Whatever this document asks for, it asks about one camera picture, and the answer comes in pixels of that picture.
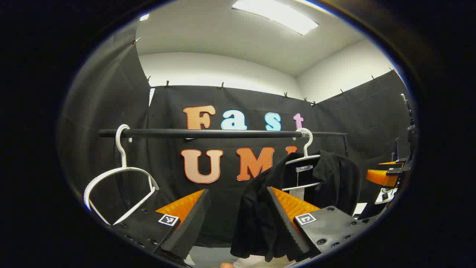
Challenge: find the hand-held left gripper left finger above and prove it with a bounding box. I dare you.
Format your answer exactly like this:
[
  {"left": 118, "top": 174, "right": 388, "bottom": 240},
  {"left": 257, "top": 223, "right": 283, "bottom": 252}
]
[{"left": 110, "top": 188, "right": 211, "bottom": 261}]

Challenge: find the white hanger with garment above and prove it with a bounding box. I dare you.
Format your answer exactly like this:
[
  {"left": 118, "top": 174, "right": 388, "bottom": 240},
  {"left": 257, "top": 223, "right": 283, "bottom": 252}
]
[{"left": 282, "top": 128, "right": 322, "bottom": 192}]

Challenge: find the row of black clips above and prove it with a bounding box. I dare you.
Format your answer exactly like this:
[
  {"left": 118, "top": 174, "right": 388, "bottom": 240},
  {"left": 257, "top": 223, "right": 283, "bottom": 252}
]
[{"left": 132, "top": 36, "right": 395, "bottom": 107}]

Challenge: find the black backdrop cloth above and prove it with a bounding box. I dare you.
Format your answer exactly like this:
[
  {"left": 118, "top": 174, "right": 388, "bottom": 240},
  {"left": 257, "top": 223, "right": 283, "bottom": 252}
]
[{"left": 59, "top": 22, "right": 414, "bottom": 247}]

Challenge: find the large ceiling light panel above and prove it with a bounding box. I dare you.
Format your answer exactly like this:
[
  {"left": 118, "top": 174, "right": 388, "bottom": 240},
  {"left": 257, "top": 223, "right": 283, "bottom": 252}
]
[{"left": 231, "top": 0, "right": 320, "bottom": 36}]

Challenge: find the black knit garment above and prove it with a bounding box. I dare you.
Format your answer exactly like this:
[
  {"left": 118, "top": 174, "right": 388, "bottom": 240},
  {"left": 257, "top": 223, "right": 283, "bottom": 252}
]
[{"left": 230, "top": 150, "right": 363, "bottom": 262}]

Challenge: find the white empty hanger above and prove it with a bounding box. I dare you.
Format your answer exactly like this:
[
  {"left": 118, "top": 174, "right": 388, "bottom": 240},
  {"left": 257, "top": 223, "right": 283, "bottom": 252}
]
[{"left": 83, "top": 124, "right": 160, "bottom": 226}]

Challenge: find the black clothes rail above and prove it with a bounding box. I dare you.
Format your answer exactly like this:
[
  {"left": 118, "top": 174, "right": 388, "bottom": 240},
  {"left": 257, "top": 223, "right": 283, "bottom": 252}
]
[{"left": 98, "top": 128, "right": 350, "bottom": 157}]

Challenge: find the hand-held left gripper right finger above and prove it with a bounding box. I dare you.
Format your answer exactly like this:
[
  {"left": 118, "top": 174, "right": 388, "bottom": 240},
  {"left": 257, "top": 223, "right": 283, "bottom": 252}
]
[{"left": 266, "top": 186, "right": 373, "bottom": 262}]

